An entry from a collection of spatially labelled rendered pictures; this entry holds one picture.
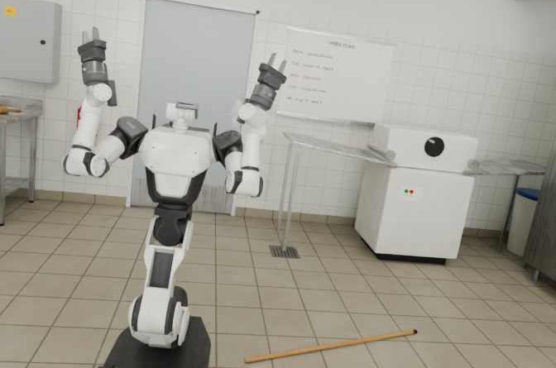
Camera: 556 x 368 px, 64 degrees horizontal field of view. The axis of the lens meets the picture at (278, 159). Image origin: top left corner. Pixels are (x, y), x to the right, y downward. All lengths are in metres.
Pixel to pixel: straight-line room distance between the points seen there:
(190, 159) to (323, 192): 3.11
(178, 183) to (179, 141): 0.17
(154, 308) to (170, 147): 0.63
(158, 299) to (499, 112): 4.35
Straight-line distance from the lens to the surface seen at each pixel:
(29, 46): 4.51
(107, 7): 4.55
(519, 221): 5.32
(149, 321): 1.87
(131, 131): 1.85
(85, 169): 1.67
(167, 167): 1.79
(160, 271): 1.92
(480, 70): 5.23
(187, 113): 1.81
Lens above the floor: 1.53
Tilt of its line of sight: 11 degrees down
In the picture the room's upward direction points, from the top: 8 degrees clockwise
